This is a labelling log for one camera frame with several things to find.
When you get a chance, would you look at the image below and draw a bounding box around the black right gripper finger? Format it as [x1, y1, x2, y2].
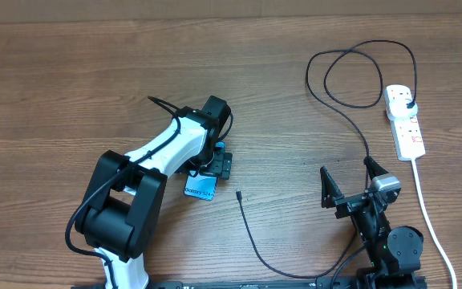
[363, 156, 387, 180]
[320, 166, 343, 208]

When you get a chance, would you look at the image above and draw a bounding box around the blue samsung galaxy phone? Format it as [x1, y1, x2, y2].
[184, 141, 225, 201]

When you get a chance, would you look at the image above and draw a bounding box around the black usb charger cable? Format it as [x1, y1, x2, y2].
[235, 39, 419, 280]

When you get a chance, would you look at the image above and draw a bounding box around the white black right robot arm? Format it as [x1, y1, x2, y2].
[315, 157, 428, 289]

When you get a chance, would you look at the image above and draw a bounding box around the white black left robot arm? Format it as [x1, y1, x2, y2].
[64, 96, 233, 288]

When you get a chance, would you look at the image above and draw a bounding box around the white charger plug adapter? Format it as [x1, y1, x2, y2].
[386, 100, 419, 121]

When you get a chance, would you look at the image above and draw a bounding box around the white power strip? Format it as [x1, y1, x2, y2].
[383, 84, 425, 161]

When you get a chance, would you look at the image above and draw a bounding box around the white power strip cord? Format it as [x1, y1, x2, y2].
[410, 158, 458, 289]

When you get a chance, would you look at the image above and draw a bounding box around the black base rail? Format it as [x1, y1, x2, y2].
[71, 276, 428, 289]

